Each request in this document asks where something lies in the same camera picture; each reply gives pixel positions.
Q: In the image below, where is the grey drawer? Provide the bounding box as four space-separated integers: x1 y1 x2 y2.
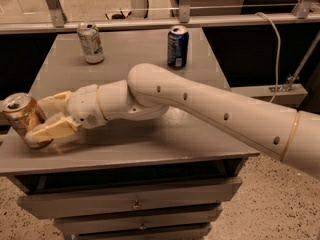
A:
74 223 211 240
54 204 222 235
17 177 242 219

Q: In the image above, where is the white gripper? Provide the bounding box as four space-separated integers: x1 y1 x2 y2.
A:
25 84 106 142

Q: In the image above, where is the green white 7up can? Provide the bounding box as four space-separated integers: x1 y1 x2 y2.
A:
77 22 104 64

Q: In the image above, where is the metal window frame rail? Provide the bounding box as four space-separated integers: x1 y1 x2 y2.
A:
0 0 320 34

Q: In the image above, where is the blue pepsi can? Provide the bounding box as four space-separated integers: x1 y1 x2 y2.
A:
167 25 189 70

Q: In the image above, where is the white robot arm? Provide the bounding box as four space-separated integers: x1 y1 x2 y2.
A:
26 63 320 179

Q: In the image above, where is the orange soda can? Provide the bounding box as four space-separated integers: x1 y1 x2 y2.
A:
2 92 52 148

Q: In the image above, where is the grey drawer cabinet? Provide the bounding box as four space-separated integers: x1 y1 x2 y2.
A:
0 27 261 240

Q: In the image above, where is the middle grey drawer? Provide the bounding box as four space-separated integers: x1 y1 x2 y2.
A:
54 204 222 235

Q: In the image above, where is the top grey drawer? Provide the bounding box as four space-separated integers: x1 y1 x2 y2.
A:
17 177 242 219

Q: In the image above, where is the white cable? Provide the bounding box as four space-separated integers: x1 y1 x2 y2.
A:
255 11 282 104

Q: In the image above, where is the bottom grey drawer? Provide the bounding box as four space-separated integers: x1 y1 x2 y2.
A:
74 223 211 240

